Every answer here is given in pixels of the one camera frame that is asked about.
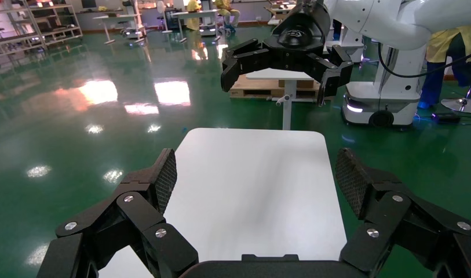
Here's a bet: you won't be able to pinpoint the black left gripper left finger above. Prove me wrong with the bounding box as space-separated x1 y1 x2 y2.
36 148 199 278

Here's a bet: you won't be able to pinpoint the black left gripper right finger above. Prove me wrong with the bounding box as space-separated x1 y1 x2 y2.
334 147 471 278

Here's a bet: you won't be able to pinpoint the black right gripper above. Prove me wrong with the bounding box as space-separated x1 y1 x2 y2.
220 0 354 107

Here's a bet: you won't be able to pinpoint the black floor power box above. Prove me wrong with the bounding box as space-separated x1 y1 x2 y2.
430 112 462 125

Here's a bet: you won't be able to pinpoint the wooden pallet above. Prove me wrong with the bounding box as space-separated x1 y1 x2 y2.
229 75 323 102

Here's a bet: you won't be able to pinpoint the seated person in yellow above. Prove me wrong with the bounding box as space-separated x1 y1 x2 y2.
185 0 203 31
214 0 241 34

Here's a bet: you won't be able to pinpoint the white wheeled robot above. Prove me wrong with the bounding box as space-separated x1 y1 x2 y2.
342 45 429 128
121 0 147 40

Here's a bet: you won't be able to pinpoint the long white work table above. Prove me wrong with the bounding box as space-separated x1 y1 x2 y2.
171 9 221 43
92 13 146 45

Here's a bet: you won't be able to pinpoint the chrome stool base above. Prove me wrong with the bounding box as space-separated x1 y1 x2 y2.
440 75 471 114

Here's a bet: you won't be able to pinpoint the person yellow shirt blue trousers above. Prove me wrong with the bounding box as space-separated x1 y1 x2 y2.
417 23 471 111

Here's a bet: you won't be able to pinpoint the metal shelving rack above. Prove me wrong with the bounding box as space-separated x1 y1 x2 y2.
28 1 84 46
0 0 45 71

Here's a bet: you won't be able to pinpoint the small white pedestal table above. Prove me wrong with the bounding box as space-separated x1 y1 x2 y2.
246 68 325 131

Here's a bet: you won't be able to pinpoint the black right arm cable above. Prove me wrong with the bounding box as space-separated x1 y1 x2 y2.
377 41 471 79

